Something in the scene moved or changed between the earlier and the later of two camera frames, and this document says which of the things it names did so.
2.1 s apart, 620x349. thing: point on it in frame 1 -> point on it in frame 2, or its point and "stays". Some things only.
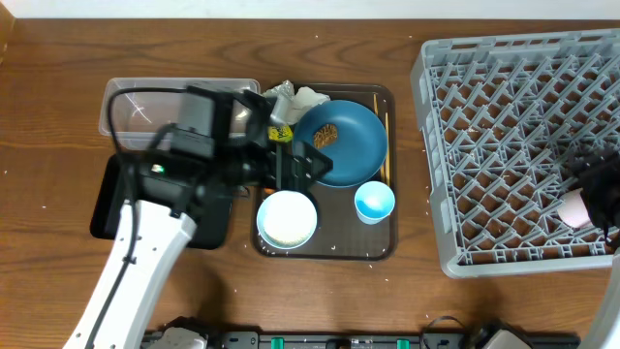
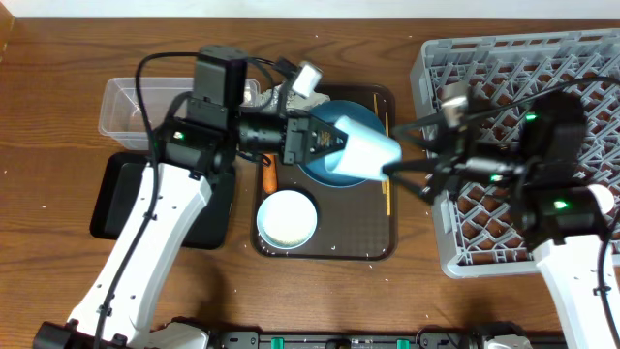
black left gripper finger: [314, 168] -> [323, 143]
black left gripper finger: [311, 156] -> [321, 134]
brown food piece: [325, 136] stays
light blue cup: [374, 202] -> [366, 151]
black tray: [167, 182] stays
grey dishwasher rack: [507, 119] stays
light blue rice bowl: [287, 219] stays
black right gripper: [592, 172] -> [449, 165]
